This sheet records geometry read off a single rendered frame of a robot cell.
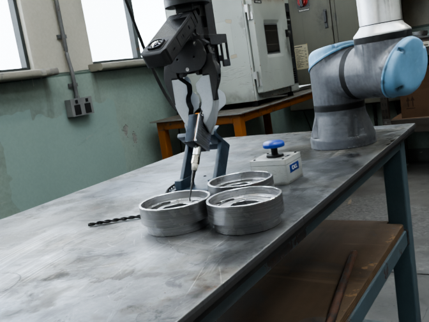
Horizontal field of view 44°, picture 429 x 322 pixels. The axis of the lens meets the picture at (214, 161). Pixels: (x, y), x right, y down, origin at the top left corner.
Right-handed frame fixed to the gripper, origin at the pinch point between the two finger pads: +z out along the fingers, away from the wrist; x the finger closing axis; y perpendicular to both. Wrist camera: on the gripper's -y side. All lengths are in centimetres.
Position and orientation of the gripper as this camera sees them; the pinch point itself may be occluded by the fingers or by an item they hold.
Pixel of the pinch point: (199, 126)
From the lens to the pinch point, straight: 83.9
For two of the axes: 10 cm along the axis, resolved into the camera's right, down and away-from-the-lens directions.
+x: -8.7, 0.5, 4.9
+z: 1.5, 9.7, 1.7
